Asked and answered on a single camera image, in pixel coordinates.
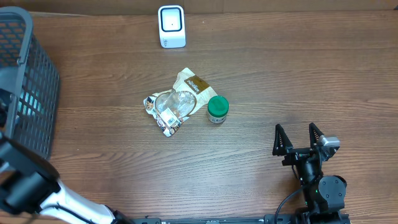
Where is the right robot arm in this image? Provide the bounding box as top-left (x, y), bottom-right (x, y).
top-left (266, 123), bottom-right (351, 224)

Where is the green lid jar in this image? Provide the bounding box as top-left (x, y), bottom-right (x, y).
top-left (207, 95), bottom-right (229, 124)

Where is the teal tissue pack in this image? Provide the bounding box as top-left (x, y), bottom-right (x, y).
top-left (17, 91), bottom-right (43, 116)

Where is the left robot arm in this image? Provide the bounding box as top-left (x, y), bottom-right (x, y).
top-left (1, 134), bottom-right (132, 224)

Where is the beige brown snack pouch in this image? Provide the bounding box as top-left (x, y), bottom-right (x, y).
top-left (143, 68), bottom-right (217, 137)

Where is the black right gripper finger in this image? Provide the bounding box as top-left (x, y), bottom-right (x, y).
top-left (272, 124), bottom-right (294, 156)
top-left (309, 123), bottom-right (323, 149)

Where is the white barcode scanner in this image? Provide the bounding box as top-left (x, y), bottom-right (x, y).
top-left (158, 5), bottom-right (187, 49)

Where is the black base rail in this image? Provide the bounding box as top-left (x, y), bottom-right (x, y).
top-left (131, 214), bottom-right (305, 224)

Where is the grey plastic shopping basket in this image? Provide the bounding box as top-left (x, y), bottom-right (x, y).
top-left (1, 6), bottom-right (60, 159)

